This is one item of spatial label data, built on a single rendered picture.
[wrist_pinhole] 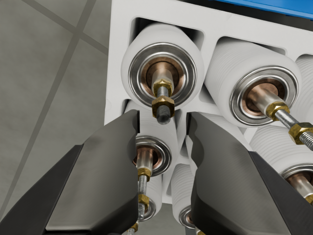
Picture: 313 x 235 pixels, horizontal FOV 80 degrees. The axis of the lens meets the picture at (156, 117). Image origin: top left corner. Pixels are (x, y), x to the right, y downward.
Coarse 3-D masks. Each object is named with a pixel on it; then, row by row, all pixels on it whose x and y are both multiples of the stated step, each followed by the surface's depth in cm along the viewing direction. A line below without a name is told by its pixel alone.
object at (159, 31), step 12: (156, 24) 26; (168, 24) 26; (144, 36) 19; (156, 36) 19; (168, 36) 19; (180, 36) 19; (132, 48) 20; (192, 48) 19; (132, 96) 22; (192, 96) 22; (144, 108) 24
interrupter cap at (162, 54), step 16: (144, 48) 19; (160, 48) 19; (176, 48) 19; (144, 64) 20; (160, 64) 20; (176, 64) 20; (192, 64) 20; (128, 80) 21; (144, 80) 21; (176, 80) 21; (192, 80) 21; (144, 96) 22; (176, 96) 22
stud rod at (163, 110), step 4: (160, 88) 17; (164, 88) 17; (160, 92) 16; (164, 92) 16; (168, 96) 16; (160, 108) 14; (164, 108) 14; (168, 108) 14; (156, 112) 14; (160, 112) 13; (164, 112) 13; (168, 112) 13; (156, 116) 13; (160, 116) 13; (164, 116) 13; (168, 116) 13; (160, 120) 13; (164, 120) 13; (168, 120) 13
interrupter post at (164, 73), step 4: (156, 72) 20; (160, 72) 19; (164, 72) 19; (168, 72) 20; (156, 76) 18; (160, 76) 18; (164, 76) 18; (168, 76) 18; (152, 80) 19; (156, 80) 18; (168, 80) 18; (172, 80) 19; (152, 84) 18; (172, 84) 18; (152, 88) 18; (172, 88) 18
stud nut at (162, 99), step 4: (160, 96) 14; (164, 96) 14; (156, 100) 14; (160, 100) 14; (164, 100) 14; (168, 100) 14; (172, 100) 14; (152, 104) 14; (156, 104) 14; (160, 104) 14; (164, 104) 14; (168, 104) 14; (172, 104) 14; (152, 108) 14; (156, 108) 14; (172, 108) 14; (152, 112) 14; (172, 112) 14; (172, 116) 14
